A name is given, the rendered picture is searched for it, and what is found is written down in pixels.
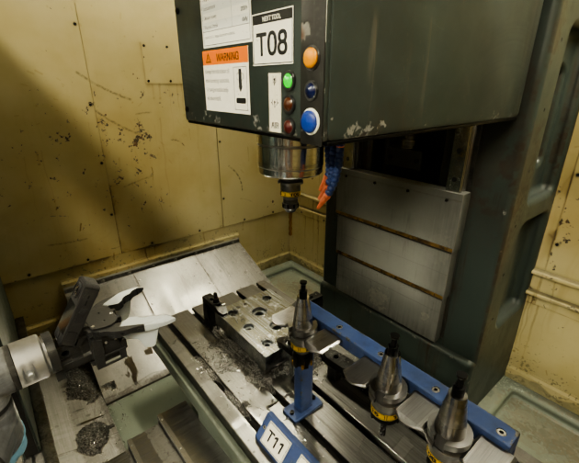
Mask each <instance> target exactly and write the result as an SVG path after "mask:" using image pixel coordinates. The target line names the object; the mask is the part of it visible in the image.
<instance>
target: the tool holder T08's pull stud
mask: <svg viewBox="0 0 579 463"><path fill-rule="evenodd" d="M456 376H457V381H455V382H454V383H453V386H452V391H451V393H452V395H453V396H454V397H456V398H459V399H462V398H464V396H465V391H466V386H465V385H464V383H465V380H467V379H468V374H467V373H466V372H465V371H462V370H458V371H457V373H456Z"/></svg>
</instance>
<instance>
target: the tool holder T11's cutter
mask: <svg viewBox="0 0 579 463"><path fill-rule="evenodd" d="M310 364H311V366H312V352H310V353H309V354H307V355H303V356H302V355H298V354H297V353H296V352H295V351H294V350H292V365H293V366H294V367H296V368H297V367H301V370H303V369H307V368H309V365H310Z"/></svg>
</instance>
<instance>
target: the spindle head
mask: <svg viewBox="0 0 579 463"><path fill-rule="evenodd" d="M543 2H544V0H327V19H326V42H325V63H324V119H323V146H334V145H340V144H347V143H353V142H360V141H372V140H378V139H385V138H391V137H398V136H404V135H411V134H417V133H424V132H431V131H438V130H450V129H456V128H463V127H469V126H476V125H482V124H489V123H495V122H502V121H508V120H515V119H517V118H516V116H517V114H518V112H519V109H520V105H521V100H522V96H523V92H524V88H525V83H526V80H527V75H528V67H529V64H530V59H531V55H532V51H533V47H534V42H535V38H536V34H537V30H538V25H539V19H540V14H541V10H542V6H543ZM287 6H294V63H290V64H275V65H260V66H254V57H253V42H252V41H250V42H245V43H238V44H232V45H226V46H220V47H213V48H207V49H204V46H203V34H202V23H201V11H200V0H175V12H176V27H177V36H178V46H179V54H180V63H181V73H182V82H183V91H184V99H185V111H186V118H187V120H188V122H189V123H194V124H199V125H205V126H211V127H215V128H221V129H227V130H237V131H241V132H247V133H253V134H258V135H264V136H269V137H274V138H280V139H285V140H291V141H301V0H251V14H252V15H256V14H260V13H264V12H267V11H271V10H275V9H279V8H283V7H287ZM246 45H248V61H249V85H250V109H251V115H247V114H239V113H230V112H221V111H212V110H207V103H206V92H205V81H204V69H203V58H202V52H203V51H213V50H219V49H226V48H233V47H240V46H246ZM286 71H293V73H294V75H295V79H296V82H295V85H294V88H293V89H292V90H290V91H287V90H286V89H285V88H284V86H283V84H282V77H283V74H284V73H285V72H286ZM269 73H281V133H278V132H272V131H269V100H268V74H269ZM285 95H292V96H293V97H294V99H295V109H294V111H293V113H291V114H287V113H286V112H285V111H284V109H283V106H282V102H283V98H284V96H285ZM285 118H292V119H293V121H294V123H295V132H294V134H293V135H292V136H287V135H286V134H285V133H284V131H283V121H284V119H285Z"/></svg>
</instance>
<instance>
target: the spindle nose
mask: <svg viewBox="0 0 579 463"><path fill-rule="evenodd" d="M256 142H257V165H258V172H259V173H260V174H261V175H264V176H267V177H271V178H277V179H303V178H310V177H314V176H317V175H319V174H320V173H321V172H322V171H323V165H324V146H322V147H319V146H314V145H309V144H303V143H301V142H300V141H291V140H285V139H280V138H274V137H269V136H264V135H258V134H256Z"/></svg>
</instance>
